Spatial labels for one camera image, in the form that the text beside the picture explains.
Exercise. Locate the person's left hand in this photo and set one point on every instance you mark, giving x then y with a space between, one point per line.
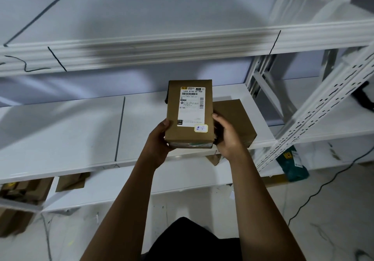
157 147

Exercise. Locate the person's right hand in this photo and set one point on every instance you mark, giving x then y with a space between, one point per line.
230 141

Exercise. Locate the person's right thumb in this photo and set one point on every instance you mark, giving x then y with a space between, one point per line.
217 121

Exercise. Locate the person's left thumb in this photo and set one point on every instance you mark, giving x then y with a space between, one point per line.
167 124

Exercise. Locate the brown labelled cardboard parcel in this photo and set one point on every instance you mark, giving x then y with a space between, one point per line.
190 114

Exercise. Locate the person's right forearm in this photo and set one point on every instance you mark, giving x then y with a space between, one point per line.
260 208

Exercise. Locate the person's left forearm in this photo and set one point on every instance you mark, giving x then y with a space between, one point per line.
122 211

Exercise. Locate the plain brown cardboard box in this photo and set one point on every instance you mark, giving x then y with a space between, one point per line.
236 120

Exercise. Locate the small brown cardboard box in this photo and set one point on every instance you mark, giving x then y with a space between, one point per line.
214 159

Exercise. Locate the white metal shelving rack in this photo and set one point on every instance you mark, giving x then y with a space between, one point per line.
140 74

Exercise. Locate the green plastic parcel bag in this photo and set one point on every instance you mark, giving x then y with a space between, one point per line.
292 163

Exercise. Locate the white perforated shelf upright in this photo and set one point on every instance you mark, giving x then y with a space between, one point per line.
318 106

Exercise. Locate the flat brown cardboard box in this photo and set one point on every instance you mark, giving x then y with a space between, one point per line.
71 180

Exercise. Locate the person's black trousers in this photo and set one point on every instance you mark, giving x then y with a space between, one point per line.
192 240

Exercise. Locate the black object on shelf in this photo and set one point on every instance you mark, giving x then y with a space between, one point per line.
363 96

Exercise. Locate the pile of brown cardboard boxes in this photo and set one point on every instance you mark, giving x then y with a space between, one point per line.
20 202

